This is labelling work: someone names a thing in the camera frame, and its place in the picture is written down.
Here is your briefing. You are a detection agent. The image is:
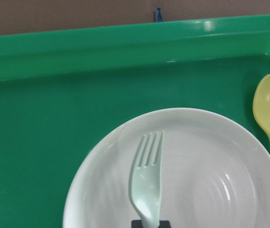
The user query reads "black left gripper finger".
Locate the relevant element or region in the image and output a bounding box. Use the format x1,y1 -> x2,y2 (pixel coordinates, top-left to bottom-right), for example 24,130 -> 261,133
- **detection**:
131,219 -> 171,228

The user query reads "pale green plastic fork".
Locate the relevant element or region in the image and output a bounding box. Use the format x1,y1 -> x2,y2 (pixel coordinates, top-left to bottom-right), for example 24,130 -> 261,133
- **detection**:
128,132 -> 164,228

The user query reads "white round plate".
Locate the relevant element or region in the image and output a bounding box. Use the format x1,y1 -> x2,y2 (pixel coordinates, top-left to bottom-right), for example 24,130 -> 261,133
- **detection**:
63,108 -> 270,228

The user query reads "green plastic tray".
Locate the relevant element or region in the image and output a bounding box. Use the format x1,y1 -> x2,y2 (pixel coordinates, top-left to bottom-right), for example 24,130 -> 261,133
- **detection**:
0,15 -> 270,228

